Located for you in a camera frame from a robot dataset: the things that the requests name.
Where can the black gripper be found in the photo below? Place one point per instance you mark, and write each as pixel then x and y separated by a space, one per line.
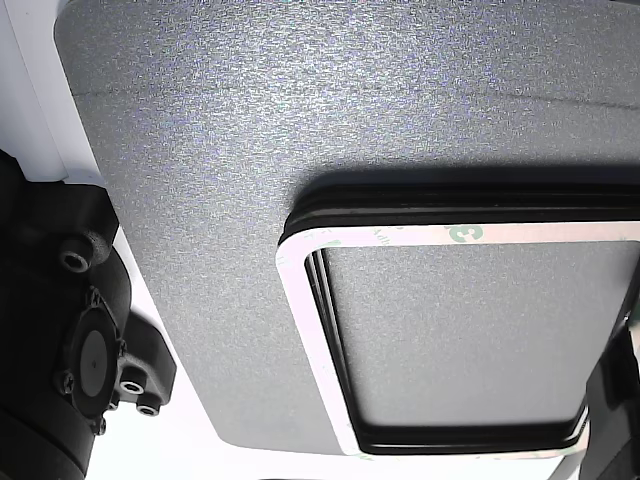
pixel 617 410

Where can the foam frame with white liner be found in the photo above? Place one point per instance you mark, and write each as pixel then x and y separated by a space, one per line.
pixel 525 234

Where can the gray textured mat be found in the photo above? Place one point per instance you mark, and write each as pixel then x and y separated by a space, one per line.
pixel 250 125

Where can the black foam frame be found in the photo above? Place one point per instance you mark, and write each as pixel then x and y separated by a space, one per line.
pixel 450 213
pixel 450 195

